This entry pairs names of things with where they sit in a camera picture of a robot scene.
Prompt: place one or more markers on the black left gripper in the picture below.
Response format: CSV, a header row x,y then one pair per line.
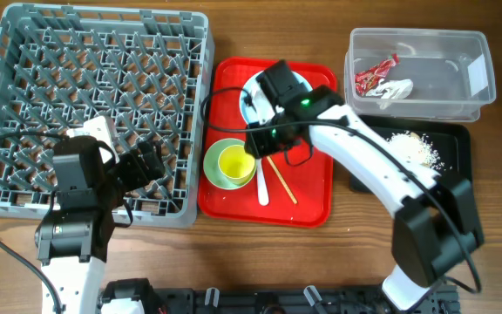
x,y
141,177

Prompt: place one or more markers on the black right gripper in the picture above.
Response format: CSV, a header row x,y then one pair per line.
x,y
254,135

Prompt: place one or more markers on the yellow cup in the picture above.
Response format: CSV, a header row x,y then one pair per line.
x,y
236,164

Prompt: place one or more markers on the white plastic fork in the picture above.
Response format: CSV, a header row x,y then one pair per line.
x,y
262,189

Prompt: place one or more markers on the red snack wrapper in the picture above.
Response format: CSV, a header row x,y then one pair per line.
x,y
367,80

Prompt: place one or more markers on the white tissue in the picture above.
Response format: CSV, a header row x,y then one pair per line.
x,y
388,91

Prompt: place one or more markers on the rice and food scraps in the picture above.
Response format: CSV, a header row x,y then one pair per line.
x,y
417,148

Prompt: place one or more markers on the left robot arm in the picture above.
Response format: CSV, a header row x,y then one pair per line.
x,y
72,241

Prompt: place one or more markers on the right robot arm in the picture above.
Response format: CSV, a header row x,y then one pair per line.
x,y
435,219

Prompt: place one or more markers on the grey dishwasher rack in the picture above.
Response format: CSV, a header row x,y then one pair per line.
x,y
144,71

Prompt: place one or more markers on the black waste tray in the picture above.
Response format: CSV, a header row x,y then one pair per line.
x,y
452,141

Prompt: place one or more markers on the light blue plate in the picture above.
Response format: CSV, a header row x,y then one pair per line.
x,y
262,94

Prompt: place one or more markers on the wooden chopstick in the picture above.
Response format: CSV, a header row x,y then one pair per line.
x,y
282,180

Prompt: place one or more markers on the red plastic tray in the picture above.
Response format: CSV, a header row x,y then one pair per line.
x,y
311,183

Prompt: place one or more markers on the clear plastic bin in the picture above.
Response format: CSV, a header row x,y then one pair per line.
x,y
435,60

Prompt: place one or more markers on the white label sticker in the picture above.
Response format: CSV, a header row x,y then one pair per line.
x,y
477,75

